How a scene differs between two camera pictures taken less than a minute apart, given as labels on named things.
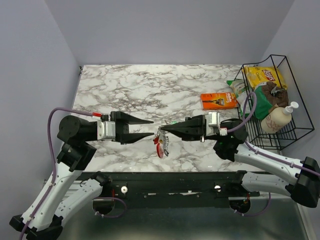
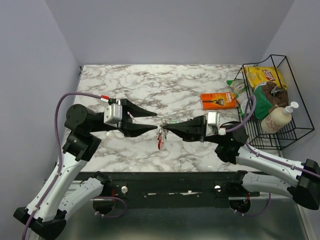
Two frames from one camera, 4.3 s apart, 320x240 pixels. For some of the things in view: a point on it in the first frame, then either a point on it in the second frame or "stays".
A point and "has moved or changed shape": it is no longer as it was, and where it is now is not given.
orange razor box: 210,101 stays
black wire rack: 269,99 stays
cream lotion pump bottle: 278,118 stays
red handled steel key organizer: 161,140 has moved or changed shape
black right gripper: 191,129 stays
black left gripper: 122,127 -> 126,125
